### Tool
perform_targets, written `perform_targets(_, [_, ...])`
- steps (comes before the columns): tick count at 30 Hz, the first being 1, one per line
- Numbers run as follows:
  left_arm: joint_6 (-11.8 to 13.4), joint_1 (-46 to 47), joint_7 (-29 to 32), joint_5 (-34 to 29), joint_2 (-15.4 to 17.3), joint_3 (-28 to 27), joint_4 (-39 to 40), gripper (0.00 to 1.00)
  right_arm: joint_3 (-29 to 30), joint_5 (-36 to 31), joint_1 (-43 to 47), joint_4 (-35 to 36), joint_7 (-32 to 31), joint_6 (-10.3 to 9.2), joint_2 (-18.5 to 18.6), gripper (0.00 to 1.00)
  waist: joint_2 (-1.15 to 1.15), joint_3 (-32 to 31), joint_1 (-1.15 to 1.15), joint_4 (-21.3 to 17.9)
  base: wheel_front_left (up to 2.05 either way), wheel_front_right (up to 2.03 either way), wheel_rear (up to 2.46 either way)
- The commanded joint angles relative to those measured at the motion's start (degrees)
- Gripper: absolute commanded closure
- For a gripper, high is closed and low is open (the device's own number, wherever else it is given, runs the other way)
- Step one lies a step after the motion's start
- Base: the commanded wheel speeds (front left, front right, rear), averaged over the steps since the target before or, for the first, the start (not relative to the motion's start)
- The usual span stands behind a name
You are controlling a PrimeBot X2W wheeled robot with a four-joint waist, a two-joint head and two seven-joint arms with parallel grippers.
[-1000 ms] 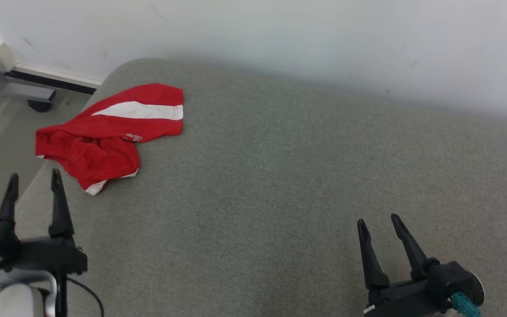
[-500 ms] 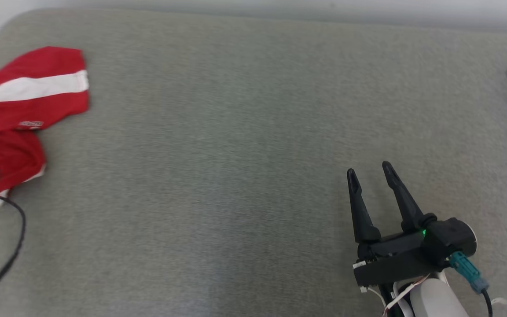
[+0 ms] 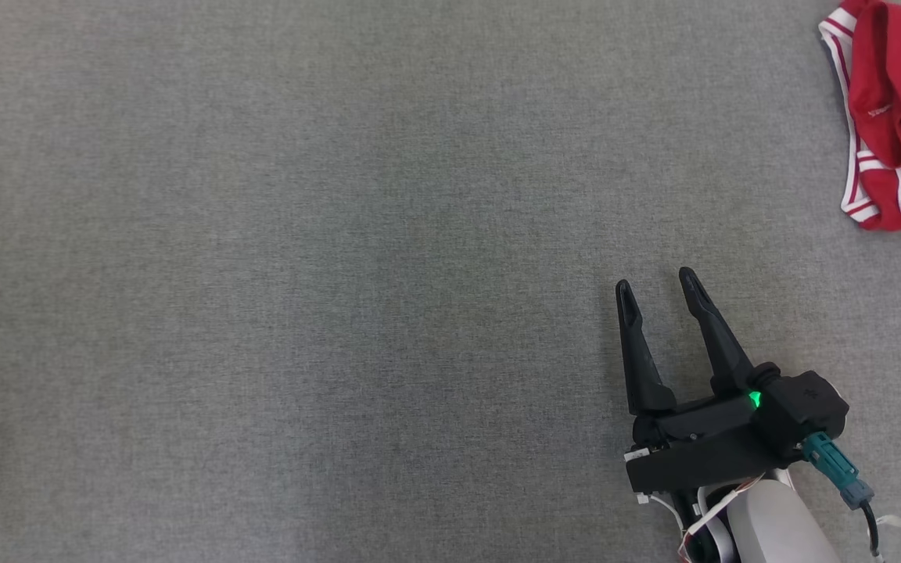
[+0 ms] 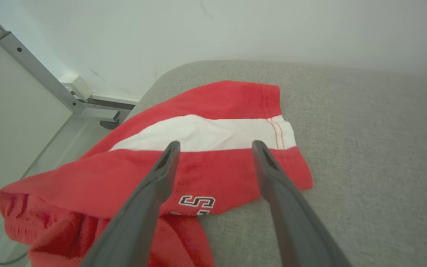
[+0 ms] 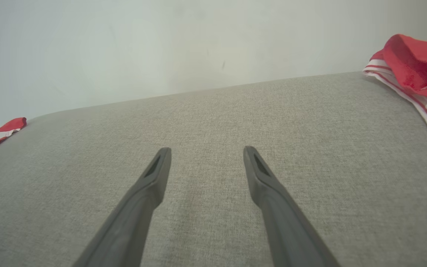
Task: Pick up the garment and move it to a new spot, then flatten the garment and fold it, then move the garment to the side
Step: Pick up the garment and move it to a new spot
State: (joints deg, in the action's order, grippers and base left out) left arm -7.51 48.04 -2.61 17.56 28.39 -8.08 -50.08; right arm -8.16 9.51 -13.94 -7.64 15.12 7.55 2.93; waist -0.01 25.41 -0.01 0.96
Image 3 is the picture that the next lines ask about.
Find right camera cable teal plug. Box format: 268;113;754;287
799;432;891;561

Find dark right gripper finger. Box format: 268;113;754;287
615;279;677;418
677;267;757;396

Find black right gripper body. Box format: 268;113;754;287
623;389;805;497

